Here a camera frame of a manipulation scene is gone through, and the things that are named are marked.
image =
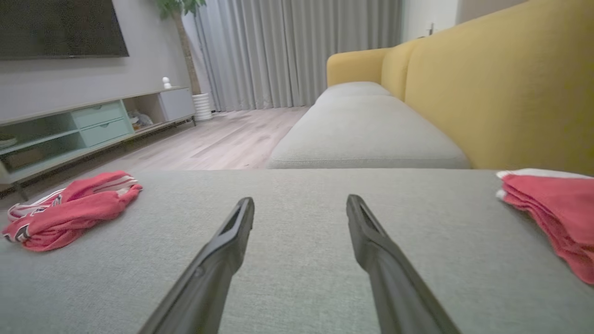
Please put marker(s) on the grey pleated curtain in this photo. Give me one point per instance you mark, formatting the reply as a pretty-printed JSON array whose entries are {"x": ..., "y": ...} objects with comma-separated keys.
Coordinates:
[{"x": 287, "y": 51}]

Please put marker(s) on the red garment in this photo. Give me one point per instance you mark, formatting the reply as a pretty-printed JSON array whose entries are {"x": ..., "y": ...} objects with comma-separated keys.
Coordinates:
[{"x": 557, "y": 208}]

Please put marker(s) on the green indoor tree plant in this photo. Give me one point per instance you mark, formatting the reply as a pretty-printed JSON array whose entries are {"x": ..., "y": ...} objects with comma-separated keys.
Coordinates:
[{"x": 185, "y": 41}]

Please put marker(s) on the mint green tv cabinet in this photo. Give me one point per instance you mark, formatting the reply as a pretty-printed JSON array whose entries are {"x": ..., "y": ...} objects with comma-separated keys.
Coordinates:
[{"x": 93, "y": 125}]

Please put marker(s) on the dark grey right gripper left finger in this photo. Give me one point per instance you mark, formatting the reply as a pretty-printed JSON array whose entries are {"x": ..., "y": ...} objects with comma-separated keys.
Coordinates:
[{"x": 209, "y": 273}]

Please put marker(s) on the grey fabric sofa chaise seat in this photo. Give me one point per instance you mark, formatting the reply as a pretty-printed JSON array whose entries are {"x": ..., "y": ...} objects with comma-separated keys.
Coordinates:
[{"x": 297, "y": 287}]

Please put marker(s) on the yellow fabric sofa backrest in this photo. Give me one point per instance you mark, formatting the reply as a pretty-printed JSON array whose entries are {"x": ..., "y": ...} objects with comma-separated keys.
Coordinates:
[{"x": 501, "y": 93}]

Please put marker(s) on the black wall television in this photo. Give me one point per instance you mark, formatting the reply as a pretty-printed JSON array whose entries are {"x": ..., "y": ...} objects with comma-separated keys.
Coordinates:
[{"x": 60, "y": 28}]

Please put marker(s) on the white ribbed plant pot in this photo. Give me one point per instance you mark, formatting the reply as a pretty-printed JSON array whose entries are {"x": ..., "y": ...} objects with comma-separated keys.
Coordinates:
[{"x": 202, "y": 106}]

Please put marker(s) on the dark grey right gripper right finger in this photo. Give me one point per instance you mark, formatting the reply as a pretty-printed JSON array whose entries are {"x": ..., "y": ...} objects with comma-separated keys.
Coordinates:
[{"x": 394, "y": 278}]

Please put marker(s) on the small white figurine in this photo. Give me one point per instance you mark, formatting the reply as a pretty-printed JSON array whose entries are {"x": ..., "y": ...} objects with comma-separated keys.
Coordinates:
[{"x": 166, "y": 82}]

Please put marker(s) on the pale items in cabinet shelf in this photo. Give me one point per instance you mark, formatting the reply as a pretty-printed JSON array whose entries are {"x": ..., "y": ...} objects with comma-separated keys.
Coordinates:
[{"x": 139, "y": 120}]

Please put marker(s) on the light grey sofa seat cushion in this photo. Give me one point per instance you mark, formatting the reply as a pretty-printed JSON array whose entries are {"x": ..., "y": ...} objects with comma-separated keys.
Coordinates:
[
  {"x": 366, "y": 134},
  {"x": 352, "y": 89}
]

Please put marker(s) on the red white basketball jersey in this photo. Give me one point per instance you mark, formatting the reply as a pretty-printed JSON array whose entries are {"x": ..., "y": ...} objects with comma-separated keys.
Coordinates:
[{"x": 69, "y": 213}]

